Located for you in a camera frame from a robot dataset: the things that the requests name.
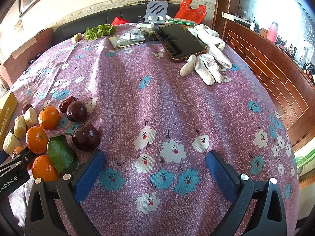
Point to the dark red plum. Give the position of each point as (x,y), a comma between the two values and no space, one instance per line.
(86,137)
(25,108)
(77,112)

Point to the purple floral tablecloth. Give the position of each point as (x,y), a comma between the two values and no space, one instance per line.
(156,128)

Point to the red plastic bag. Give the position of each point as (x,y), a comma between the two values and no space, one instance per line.
(187,13)

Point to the black sofa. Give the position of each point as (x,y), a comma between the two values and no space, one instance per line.
(131,13)

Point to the orange with green leaf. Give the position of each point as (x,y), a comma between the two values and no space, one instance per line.
(59,160)

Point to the pink bottle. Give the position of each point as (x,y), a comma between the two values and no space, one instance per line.
(272,32)

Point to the pink armchair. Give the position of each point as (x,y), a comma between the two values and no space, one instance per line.
(17,62)

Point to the red jujube date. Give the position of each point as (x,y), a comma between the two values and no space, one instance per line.
(65,104)

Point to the white cloth gloves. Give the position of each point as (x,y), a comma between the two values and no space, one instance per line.
(207,65)

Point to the red paper box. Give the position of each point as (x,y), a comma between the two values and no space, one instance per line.
(118,21)

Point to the black smartphone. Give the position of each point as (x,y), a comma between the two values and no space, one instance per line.
(179,43)

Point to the small sugarcane piece far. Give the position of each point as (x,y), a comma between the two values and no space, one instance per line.
(76,38)

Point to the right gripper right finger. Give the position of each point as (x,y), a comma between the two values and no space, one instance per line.
(268,217)

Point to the plastic packet on booklet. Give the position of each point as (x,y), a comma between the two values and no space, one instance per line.
(129,38)

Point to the green lettuce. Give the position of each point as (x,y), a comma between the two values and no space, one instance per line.
(92,34)

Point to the mandarin orange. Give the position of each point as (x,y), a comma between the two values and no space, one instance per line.
(49,118)
(36,140)
(17,150)

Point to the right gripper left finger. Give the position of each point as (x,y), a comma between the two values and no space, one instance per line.
(43,217)

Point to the yellow white tray box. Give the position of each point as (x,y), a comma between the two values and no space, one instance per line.
(8,106)

